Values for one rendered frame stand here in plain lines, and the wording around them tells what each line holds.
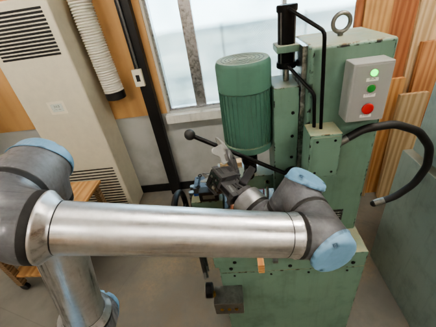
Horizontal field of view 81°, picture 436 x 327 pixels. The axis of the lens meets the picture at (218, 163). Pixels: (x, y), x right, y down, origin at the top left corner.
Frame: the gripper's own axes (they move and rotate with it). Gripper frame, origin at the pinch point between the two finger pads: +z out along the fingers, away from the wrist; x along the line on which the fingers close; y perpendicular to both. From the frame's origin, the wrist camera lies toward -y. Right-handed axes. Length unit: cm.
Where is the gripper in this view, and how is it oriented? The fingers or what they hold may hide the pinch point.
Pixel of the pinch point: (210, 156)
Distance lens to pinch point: 85.7
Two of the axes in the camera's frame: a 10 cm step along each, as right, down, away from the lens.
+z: -5.9, -6.0, 5.4
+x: -3.1, 7.8, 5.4
